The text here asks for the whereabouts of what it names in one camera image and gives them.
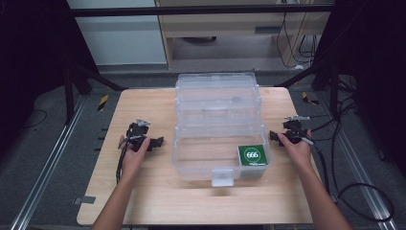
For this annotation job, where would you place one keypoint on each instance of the grey tape strip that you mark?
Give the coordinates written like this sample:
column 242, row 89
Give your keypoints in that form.
column 85, row 200

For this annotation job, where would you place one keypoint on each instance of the person's left hand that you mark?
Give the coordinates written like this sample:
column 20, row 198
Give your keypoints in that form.
column 134, row 159

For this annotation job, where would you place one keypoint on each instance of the person's right hand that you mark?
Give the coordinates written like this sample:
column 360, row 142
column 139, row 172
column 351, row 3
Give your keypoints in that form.
column 297, row 153

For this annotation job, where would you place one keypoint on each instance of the yellow black striped tape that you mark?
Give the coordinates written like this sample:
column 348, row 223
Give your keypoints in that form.
column 309, row 99

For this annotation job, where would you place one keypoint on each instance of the aluminium floor rail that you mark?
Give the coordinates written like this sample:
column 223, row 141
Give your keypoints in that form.
column 360, row 179
column 48, row 163

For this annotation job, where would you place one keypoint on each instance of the black horizontal frame bar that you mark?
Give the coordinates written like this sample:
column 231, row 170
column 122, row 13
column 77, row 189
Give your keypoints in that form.
column 191, row 11

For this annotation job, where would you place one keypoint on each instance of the black metal stand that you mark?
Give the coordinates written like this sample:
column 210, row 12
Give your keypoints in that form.
column 68, row 96
column 333, row 92

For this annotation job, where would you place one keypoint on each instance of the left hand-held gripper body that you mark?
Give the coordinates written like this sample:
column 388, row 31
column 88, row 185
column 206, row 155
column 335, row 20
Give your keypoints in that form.
column 138, row 130

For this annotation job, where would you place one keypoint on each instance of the white cabinet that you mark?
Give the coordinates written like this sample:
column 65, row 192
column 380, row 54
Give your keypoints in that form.
column 121, row 41

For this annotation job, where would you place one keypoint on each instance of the black curtain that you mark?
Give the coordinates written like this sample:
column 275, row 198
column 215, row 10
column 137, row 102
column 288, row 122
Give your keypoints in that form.
column 373, row 64
column 32, row 57

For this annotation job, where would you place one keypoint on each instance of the clear plastic storage box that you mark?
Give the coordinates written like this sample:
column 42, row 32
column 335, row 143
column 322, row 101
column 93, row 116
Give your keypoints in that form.
column 217, row 127

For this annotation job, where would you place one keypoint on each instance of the light wooden cabinet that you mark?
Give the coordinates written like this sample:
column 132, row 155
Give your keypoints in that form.
column 230, row 25

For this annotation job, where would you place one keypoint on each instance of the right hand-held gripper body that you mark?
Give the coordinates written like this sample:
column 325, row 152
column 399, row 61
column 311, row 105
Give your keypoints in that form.
column 295, row 131

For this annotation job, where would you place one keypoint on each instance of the green box with white circle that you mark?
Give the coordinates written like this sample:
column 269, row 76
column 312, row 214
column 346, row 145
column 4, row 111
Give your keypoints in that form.
column 252, row 155

